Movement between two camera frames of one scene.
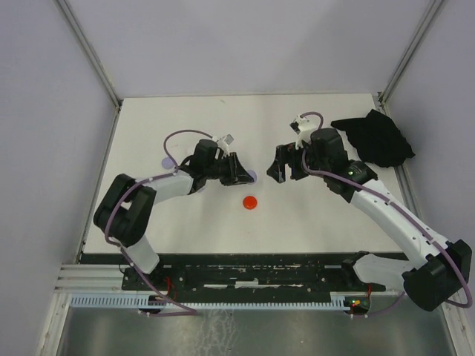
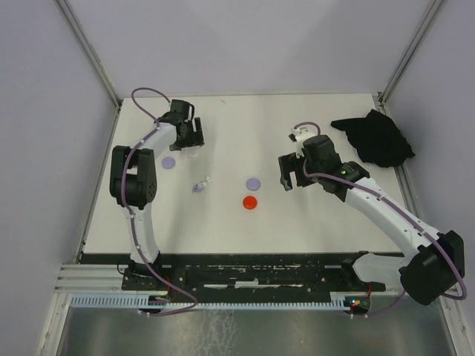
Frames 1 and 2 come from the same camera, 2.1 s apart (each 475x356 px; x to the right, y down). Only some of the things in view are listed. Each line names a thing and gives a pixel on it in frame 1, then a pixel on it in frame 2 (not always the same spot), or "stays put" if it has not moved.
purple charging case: x=254 y=176 -> x=253 y=184
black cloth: x=376 y=139 stays put
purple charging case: x=167 y=163 stays put
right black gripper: x=277 y=170 -> x=288 y=163
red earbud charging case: x=249 y=202 stays put
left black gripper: x=237 y=174 -> x=197 y=138
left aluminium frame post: x=91 y=54 stays put
